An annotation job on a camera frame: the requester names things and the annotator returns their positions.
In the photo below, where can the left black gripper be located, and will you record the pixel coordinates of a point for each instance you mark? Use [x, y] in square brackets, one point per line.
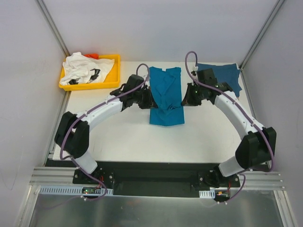
[148, 99]

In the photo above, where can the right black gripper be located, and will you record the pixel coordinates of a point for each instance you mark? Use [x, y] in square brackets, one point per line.
[189, 96]

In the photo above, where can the teal blue t-shirt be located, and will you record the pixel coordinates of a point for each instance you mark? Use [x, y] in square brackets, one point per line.
[166, 91]

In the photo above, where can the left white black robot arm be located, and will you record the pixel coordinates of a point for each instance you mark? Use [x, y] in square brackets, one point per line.
[73, 131]

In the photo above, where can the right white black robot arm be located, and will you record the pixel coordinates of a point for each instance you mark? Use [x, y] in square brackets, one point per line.
[257, 142]

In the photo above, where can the yellow plastic bin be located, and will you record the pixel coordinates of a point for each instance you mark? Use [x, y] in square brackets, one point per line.
[112, 80]

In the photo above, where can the folded dark blue t-shirt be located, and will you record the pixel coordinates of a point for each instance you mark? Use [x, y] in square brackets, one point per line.
[228, 73]

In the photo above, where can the orange garment in bin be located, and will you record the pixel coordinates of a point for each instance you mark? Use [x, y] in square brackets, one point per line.
[92, 55]

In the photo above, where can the white printed t-shirt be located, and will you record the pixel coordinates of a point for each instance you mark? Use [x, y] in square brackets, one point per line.
[79, 69]

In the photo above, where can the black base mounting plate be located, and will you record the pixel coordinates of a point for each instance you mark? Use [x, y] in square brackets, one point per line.
[155, 179]

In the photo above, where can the right slotted cable duct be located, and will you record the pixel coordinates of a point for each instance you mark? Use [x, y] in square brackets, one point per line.
[207, 194]

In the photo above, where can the slotted cable duct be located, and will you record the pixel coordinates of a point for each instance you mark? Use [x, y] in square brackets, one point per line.
[207, 194]
[75, 190]

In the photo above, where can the right aluminium frame post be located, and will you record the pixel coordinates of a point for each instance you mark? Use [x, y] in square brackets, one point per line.
[269, 20]

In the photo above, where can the aluminium frame post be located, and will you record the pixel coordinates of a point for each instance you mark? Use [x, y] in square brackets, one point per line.
[53, 27]
[269, 20]

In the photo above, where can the aluminium extrusion rail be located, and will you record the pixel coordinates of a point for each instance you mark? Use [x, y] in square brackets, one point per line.
[255, 180]

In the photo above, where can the left slotted cable duct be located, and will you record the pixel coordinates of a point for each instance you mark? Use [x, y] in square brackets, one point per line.
[75, 190]

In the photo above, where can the left aluminium frame post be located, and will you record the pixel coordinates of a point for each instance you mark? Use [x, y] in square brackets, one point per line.
[53, 27]

